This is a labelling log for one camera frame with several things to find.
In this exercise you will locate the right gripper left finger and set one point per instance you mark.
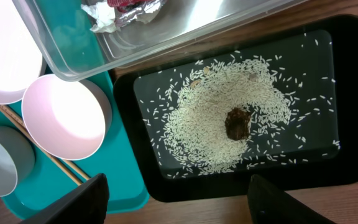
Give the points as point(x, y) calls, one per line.
point(87, 204)

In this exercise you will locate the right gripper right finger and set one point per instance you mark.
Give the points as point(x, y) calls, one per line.
point(270, 205)

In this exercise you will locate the brown food scrap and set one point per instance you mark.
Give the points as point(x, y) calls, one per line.
point(237, 124)

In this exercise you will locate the small pink bowl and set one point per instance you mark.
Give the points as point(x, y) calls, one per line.
point(69, 120)

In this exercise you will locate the grey bowl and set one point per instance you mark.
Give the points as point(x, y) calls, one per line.
point(17, 159)

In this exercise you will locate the pile of rice grains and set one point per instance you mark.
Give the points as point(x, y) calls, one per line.
point(193, 106)

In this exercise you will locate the red snack wrapper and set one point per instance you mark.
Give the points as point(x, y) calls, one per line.
point(125, 5)

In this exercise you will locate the black tray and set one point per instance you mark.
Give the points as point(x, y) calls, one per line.
point(325, 147)

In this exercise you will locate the wooden chopstick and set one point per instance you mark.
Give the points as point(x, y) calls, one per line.
point(17, 121)
point(70, 169)

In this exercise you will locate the clear plastic bin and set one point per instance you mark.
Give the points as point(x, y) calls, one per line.
point(62, 30)

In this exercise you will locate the large white plate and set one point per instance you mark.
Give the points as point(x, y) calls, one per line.
point(21, 61)

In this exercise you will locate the teal serving tray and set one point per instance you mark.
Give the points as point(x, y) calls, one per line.
point(115, 158)

